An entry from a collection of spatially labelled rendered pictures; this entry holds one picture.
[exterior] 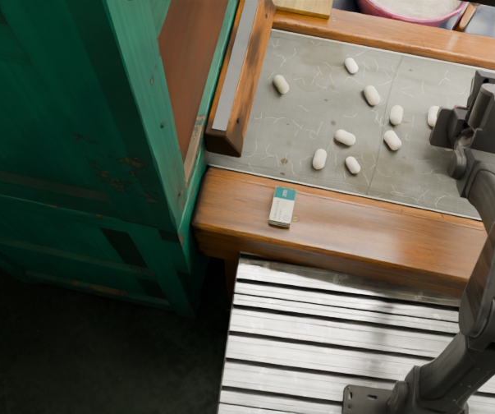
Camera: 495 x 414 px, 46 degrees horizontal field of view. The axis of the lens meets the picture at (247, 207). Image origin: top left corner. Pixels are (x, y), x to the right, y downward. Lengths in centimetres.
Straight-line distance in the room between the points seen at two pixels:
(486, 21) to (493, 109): 49
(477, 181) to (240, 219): 37
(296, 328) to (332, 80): 45
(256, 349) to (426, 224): 35
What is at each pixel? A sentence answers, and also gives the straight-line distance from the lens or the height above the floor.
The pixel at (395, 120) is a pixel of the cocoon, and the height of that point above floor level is 76.
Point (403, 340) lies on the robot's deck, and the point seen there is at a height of 67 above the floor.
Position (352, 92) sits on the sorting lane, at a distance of 110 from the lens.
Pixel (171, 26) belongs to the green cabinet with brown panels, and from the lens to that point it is 66.
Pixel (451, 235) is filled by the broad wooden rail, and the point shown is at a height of 76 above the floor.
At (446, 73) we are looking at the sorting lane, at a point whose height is 74.
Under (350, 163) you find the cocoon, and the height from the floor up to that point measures 76.
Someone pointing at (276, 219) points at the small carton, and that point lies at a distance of 93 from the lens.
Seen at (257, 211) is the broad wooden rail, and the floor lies 76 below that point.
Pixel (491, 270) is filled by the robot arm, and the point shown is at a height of 109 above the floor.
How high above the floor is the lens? 166
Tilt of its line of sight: 70 degrees down
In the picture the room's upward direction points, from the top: 3 degrees clockwise
